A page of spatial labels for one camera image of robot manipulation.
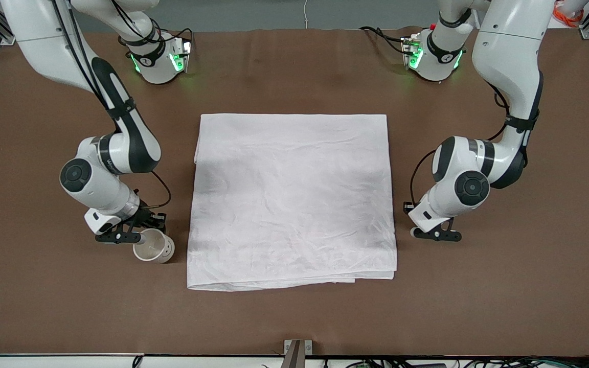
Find white mug with smiley face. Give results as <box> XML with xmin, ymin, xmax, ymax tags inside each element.
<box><xmin>132</xmin><ymin>228</ymin><xmax>175</xmax><ymax>264</ymax></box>

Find white folded cloth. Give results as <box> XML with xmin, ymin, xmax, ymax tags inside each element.
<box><xmin>187</xmin><ymin>113</ymin><xmax>397</xmax><ymax>292</ymax></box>

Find metal connector bracket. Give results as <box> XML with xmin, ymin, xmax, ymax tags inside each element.
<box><xmin>401</xmin><ymin>33</ymin><xmax>424</xmax><ymax>71</ymax></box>
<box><xmin>171</xmin><ymin>37</ymin><xmax>194</xmax><ymax>74</ymax></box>

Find grey metal table bracket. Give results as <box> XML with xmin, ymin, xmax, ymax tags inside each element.
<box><xmin>283</xmin><ymin>339</ymin><xmax>313</xmax><ymax>368</ymax></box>

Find black base power cable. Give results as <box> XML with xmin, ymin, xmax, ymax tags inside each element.
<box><xmin>359</xmin><ymin>26</ymin><xmax>409</xmax><ymax>55</ymax></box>

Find orange cable bundle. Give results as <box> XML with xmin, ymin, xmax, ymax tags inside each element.
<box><xmin>553</xmin><ymin>0</ymin><xmax>585</xmax><ymax>27</ymax></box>

